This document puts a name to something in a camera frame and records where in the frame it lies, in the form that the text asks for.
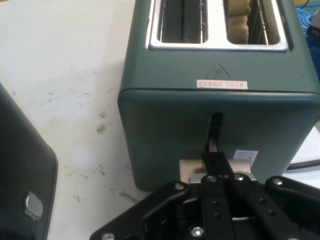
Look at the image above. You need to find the dark green two-slot toaster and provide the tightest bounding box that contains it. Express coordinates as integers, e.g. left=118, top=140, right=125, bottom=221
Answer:
left=117, top=0, right=320, bottom=193

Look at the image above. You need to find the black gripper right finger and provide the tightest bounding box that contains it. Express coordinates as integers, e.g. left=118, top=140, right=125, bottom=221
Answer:
left=221, top=152, right=320, bottom=240

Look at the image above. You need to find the bread slice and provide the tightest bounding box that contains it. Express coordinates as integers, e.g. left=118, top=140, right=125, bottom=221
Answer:
left=228, top=0, right=251, bottom=45

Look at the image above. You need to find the blue ribbed mat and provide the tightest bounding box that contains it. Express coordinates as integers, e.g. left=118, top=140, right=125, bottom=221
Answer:
left=295, top=6, right=320, bottom=52

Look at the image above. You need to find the grey power cable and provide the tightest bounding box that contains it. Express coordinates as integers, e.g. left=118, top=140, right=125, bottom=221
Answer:
left=285, top=158, right=320, bottom=171

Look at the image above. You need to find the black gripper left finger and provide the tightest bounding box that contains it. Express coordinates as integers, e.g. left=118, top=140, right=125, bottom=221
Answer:
left=89, top=152, right=236, bottom=240

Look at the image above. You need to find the beige toaster lever knob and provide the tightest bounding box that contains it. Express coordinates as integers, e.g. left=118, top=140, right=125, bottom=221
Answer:
left=179, top=136, right=252, bottom=184

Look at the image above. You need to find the small dark box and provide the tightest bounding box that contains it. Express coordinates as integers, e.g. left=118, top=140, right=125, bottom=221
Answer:
left=306, top=16, right=320, bottom=36

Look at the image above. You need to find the black appliance with chrome button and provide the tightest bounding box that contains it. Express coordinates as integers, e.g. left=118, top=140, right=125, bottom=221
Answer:
left=0, top=82, right=59, bottom=240

